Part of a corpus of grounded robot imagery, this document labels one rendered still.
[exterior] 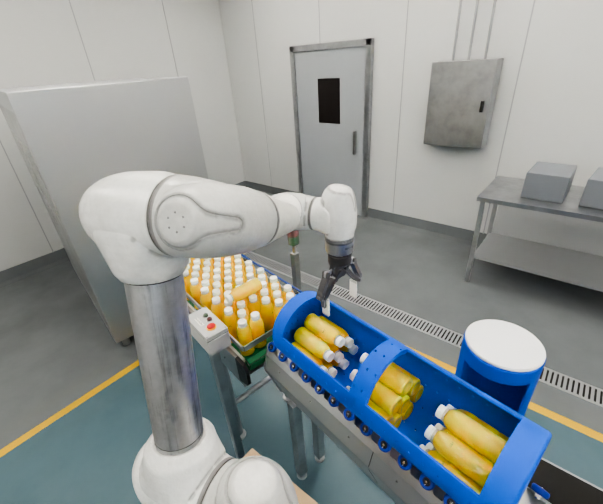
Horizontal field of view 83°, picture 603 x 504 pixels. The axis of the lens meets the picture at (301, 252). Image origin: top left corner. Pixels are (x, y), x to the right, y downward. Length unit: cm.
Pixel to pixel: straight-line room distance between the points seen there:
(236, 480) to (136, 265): 45
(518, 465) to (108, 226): 98
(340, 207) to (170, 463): 71
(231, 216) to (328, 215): 54
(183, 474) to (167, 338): 30
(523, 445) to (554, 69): 350
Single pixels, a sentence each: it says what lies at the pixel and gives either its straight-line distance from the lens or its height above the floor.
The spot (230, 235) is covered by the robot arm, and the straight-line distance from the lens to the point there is 47.
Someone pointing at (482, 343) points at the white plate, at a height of 104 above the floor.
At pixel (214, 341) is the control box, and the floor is 107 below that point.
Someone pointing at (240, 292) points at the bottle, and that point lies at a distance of 162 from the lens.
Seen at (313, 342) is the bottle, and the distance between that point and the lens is 132.
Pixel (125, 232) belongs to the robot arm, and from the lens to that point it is 58.
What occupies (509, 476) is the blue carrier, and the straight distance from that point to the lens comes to 104.
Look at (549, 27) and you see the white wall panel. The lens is 411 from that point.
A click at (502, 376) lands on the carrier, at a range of 152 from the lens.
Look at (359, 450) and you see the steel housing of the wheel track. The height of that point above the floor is 87.
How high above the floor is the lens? 205
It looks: 29 degrees down
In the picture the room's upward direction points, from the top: 4 degrees counter-clockwise
